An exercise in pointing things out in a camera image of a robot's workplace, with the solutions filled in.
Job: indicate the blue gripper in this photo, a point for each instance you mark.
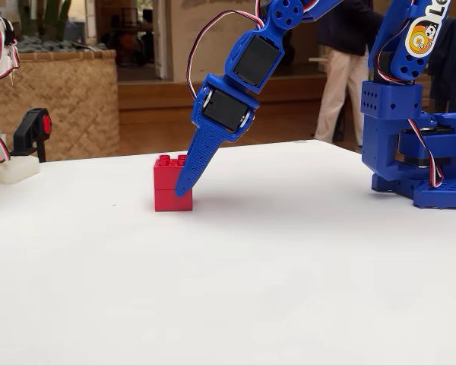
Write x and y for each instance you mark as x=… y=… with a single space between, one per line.
x=225 y=108

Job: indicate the red lego bricks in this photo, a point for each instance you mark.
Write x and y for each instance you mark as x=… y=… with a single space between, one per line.
x=163 y=197

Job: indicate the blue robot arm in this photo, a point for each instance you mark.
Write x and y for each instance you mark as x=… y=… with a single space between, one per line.
x=387 y=125

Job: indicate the woven wicker planter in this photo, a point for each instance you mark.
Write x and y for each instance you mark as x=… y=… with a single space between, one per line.
x=61 y=102

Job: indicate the person in white trousers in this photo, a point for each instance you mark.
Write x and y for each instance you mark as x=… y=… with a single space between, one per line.
x=342 y=95

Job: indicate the black clamp with red knob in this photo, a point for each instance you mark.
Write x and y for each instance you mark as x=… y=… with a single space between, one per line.
x=30 y=127

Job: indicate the grey pebbles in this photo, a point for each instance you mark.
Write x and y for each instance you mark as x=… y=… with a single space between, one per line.
x=49 y=45

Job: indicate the green plant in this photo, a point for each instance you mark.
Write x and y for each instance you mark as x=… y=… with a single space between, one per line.
x=45 y=19

